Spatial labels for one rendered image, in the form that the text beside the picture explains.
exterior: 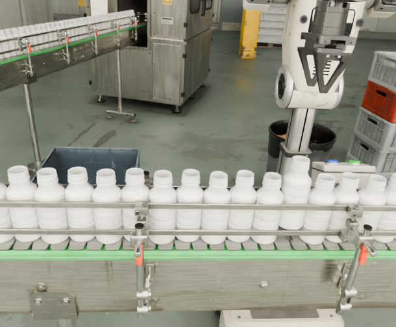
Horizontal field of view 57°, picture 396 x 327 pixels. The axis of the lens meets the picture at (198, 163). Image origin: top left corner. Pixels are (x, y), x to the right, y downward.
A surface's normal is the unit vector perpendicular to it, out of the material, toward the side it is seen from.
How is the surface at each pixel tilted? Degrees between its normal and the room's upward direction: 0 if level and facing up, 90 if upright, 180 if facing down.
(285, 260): 90
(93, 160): 90
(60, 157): 90
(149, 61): 90
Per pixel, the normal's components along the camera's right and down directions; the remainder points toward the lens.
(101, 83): -0.24, 0.45
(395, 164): 0.18, 0.46
